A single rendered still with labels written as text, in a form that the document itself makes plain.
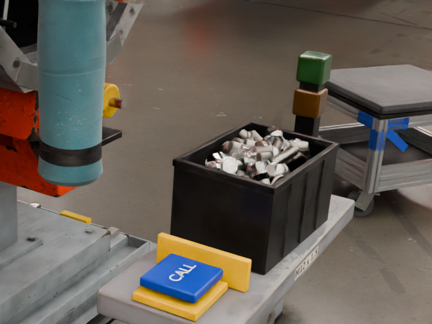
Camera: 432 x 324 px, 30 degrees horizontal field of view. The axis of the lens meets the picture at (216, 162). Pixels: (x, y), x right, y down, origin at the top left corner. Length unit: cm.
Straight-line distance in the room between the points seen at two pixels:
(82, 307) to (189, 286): 63
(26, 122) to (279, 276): 45
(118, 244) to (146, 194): 64
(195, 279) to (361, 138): 169
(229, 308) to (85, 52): 38
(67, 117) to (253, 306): 36
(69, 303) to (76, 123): 47
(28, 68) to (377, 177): 124
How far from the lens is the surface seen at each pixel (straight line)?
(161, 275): 90
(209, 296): 90
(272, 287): 96
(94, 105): 108
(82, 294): 148
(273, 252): 98
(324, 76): 115
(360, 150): 246
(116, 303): 92
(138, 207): 219
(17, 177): 131
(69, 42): 104
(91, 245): 151
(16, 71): 114
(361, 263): 202
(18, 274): 142
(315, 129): 118
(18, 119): 121
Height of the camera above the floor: 92
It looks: 21 degrees down
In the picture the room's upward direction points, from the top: 5 degrees clockwise
